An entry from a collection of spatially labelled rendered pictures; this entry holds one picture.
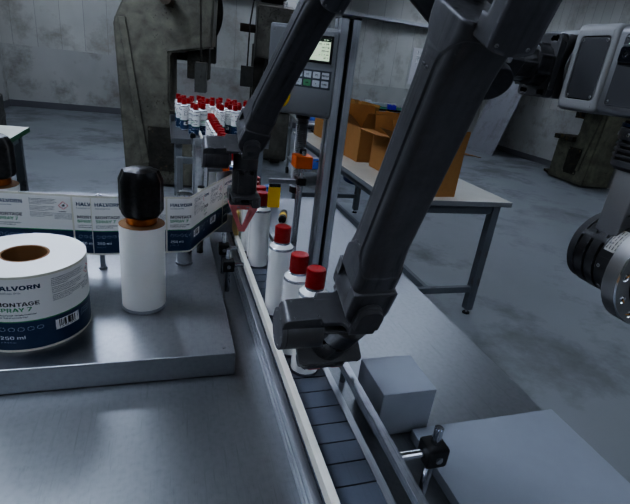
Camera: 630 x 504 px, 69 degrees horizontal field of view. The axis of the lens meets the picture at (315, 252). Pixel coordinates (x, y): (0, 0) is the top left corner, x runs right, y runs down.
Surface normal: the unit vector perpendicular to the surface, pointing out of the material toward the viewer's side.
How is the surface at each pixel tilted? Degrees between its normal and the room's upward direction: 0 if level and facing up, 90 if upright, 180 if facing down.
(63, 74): 90
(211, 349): 0
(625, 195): 90
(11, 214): 90
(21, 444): 0
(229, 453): 0
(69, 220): 90
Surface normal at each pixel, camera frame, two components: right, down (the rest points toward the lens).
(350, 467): 0.11, -0.92
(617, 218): -0.95, 0.00
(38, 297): 0.62, 0.36
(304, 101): -0.31, 0.33
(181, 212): 0.35, 0.40
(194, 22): 0.14, 0.39
